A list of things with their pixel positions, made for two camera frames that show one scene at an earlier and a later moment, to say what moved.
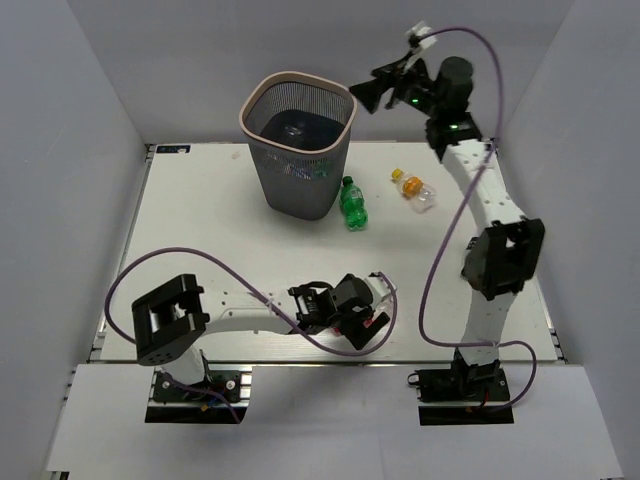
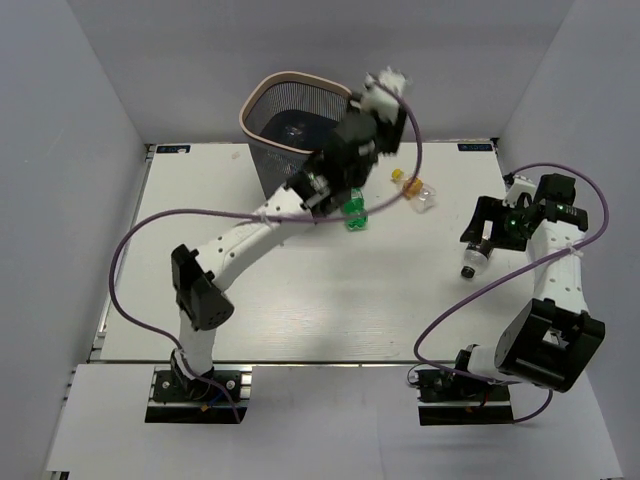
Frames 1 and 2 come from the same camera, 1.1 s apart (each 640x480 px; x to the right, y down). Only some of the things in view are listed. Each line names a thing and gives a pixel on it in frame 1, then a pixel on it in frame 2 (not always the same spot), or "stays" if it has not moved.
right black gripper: x=387 y=77 -> x=491 y=208
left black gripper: x=357 y=334 -> x=394 y=131
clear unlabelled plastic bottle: x=292 y=131 stays
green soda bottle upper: x=353 y=204 stays
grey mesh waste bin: x=298 y=127 stays
